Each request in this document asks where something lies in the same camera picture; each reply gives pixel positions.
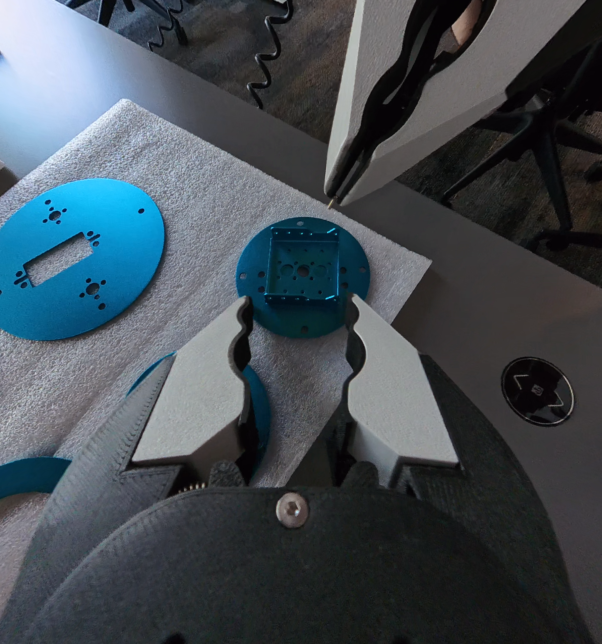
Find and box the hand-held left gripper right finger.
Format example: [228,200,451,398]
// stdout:
[325,293,461,489]

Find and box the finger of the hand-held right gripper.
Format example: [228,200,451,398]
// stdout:
[323,0,435,199]
[337,0,591,207]

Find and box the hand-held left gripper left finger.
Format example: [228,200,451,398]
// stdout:
[130,296,269,488]

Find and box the small blue perforated disc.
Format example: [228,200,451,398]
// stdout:
[236,217,371,339]
[126,352,273,476]

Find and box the blue metal U bracket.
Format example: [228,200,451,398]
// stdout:
[263,226,343,307]

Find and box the black round desk control panel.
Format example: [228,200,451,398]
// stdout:
[500,356,575,427]

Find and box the black office chair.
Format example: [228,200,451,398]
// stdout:
[439,40,602,252]

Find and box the blue disc with rectangular slot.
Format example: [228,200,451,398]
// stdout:
[0,178,166,342]

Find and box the white foam mat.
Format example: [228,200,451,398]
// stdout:
[0,99,432,604]

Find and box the black saddle stool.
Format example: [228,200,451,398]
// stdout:
[65,0,188,47]

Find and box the coiled black cable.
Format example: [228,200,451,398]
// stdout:
[147,0,188,48]
[247,0,296,110]

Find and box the blue metal ring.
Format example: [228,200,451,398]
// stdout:
[0,457,73,511]

